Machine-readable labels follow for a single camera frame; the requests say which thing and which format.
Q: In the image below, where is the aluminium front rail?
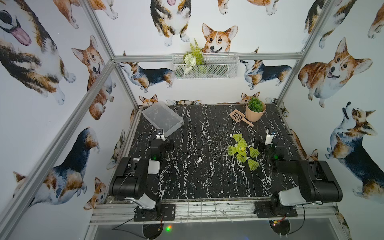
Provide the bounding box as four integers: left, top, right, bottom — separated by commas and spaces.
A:
89, 199, 339, 226

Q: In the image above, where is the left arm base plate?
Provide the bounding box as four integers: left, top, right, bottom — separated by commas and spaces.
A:
134, 204, 176, 222

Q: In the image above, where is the green shuttlecock four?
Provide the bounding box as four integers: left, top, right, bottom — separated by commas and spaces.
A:
236, 152, 248, 163

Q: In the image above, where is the pink slotted scoop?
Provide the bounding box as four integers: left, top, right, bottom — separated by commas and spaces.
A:
229, 110, 254, 127

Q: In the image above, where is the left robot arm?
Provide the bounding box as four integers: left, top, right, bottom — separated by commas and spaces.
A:
109, 139, 176, 222

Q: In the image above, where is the white wire wall basket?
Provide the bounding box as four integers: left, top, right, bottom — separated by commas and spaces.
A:
172, 53, 240, 80

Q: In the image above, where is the green shuttlecock three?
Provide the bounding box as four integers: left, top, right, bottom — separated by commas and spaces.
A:
248, 145, 260, 159

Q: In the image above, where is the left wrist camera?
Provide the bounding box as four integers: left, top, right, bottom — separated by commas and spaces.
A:
155, 129, 166, 142

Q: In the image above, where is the green shuttlecock two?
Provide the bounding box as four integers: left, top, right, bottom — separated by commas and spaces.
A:
227, 145, 246, 156

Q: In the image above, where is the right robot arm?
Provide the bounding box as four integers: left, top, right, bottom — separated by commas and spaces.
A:
254, 142, 343, 218

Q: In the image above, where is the green shuttlecock five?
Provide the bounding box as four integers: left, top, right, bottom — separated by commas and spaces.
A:
247, 157, 260, 171

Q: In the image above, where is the pink pot with succulent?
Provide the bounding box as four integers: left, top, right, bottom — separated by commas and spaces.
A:
246, 97, 267, 122

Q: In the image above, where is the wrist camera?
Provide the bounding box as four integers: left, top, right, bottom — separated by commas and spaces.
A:
155, 129, 166, 142
265, 129, 276, 145

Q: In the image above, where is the green fern plant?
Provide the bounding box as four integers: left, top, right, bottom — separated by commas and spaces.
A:
183, 39, 205, 74

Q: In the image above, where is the green shuttlecock one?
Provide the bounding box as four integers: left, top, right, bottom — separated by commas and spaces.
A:
230, 134, 243, 143

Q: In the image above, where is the clear plastic storage box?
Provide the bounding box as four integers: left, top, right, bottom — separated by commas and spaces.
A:
142, 101, 184, 137

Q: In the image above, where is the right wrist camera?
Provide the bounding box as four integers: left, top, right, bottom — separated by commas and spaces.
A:
265, 129, 276, 145

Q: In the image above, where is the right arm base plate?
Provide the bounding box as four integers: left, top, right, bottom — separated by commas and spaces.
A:
254, 201, 298, 219

